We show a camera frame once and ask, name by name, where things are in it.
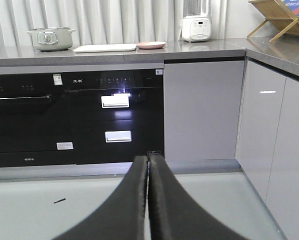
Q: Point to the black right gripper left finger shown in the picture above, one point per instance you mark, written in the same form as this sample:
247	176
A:
122	215

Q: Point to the white rice cooker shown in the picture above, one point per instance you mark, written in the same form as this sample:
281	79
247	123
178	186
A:
196	24

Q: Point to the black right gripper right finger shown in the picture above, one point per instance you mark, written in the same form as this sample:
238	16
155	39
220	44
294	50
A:
174	214

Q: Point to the grey side cabinet doors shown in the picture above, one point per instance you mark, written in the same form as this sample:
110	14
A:
268	142

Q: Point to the pale green electric pot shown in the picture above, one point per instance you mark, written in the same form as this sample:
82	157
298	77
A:
52	38

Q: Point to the cream bear serving tray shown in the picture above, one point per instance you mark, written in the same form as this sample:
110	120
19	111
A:
97	48

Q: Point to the small black floor scrap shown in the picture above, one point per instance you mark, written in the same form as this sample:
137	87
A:
60	200

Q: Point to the black drawer sterilizer cabinet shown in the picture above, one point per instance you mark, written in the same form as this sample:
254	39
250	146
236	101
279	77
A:
115	115

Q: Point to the white pleated curtain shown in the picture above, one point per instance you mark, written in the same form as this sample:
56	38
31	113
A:
93	21

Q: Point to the pink round plate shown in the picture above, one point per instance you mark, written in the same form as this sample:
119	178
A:
151	45

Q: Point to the black built-in dishwasher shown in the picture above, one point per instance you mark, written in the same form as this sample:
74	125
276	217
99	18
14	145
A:
34	123

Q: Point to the grey cabinet door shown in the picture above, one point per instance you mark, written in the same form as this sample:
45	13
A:
201	110

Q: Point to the wooden folding rack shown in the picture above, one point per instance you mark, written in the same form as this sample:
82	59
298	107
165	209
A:
282	14

